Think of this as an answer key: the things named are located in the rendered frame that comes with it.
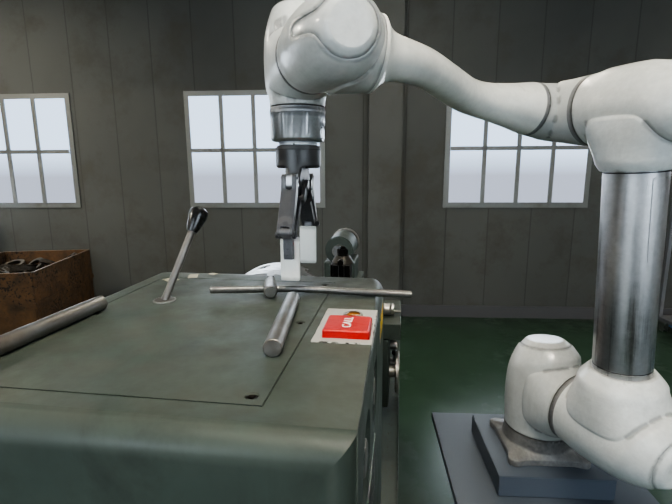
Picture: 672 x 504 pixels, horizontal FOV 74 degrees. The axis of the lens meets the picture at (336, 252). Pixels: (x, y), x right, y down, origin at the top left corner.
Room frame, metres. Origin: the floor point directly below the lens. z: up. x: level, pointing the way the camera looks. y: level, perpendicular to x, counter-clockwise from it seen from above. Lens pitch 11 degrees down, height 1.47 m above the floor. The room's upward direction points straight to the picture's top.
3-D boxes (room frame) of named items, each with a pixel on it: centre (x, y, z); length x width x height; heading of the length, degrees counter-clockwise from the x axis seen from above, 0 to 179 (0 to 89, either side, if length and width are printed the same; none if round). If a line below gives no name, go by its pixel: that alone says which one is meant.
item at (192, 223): (0.77, 0.24, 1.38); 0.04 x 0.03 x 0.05; 172
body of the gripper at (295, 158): (0.76, 0.06, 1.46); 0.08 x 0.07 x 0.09; 172
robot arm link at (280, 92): (0.74, 0.06, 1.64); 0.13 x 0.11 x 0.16; 19
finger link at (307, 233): (0.82, 0.05, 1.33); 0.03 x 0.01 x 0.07; 82
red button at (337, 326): (0.56, -0.02, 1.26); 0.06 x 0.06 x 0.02; 82
